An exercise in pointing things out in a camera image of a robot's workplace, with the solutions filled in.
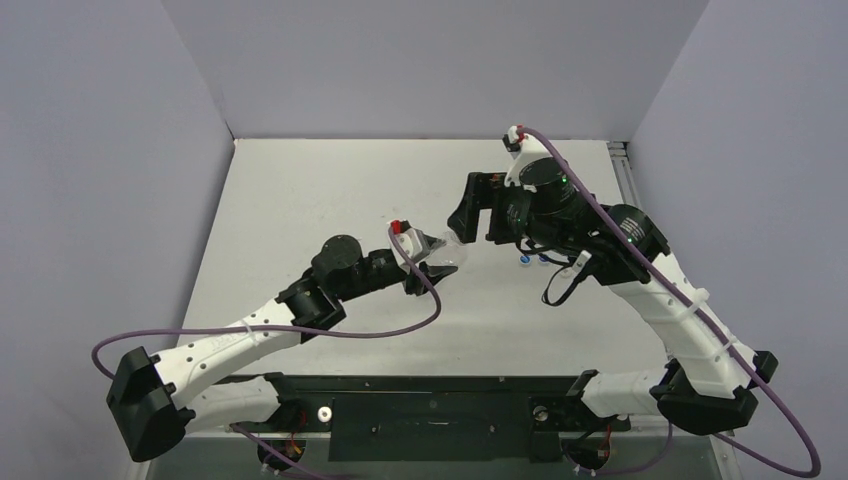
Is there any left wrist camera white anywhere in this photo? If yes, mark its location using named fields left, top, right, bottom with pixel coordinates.
left=388, top=220, right=430, bottom=273

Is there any purple cable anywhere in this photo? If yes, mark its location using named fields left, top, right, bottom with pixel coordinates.
left=91, top=228, right=444, bottom=382
left=519, top=125, right=823, bottom=480

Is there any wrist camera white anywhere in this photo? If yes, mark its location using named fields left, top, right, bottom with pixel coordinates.
left=502, top=125, right=551, bottom=193
left=388, top=220, right=430, bottom=273

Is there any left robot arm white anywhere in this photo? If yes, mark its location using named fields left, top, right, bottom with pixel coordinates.
left=106, top=221, right=460, bottom=462

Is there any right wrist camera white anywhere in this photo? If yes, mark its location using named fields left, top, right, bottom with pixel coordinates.
left=502, top=125, right=551, bottom=193

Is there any black cable loop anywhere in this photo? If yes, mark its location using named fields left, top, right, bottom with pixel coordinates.
left=516, top=238, right=598, bottom=308

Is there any clear plastic bottle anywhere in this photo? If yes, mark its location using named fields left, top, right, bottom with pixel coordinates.
left=425, top=234, right=468, bottom=268

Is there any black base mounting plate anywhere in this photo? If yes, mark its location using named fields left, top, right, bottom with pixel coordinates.
left=239, top=373, right=607, bottom=463

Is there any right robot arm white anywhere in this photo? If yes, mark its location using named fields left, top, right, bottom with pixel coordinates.
left=447, top=158, right=778, bottom=435

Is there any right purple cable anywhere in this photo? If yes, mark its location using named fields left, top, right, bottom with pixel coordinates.
left=519, top=125, right=823, bottom=480

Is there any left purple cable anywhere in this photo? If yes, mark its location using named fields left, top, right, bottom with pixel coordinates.
left=91, top=228, right=444, bottom=382

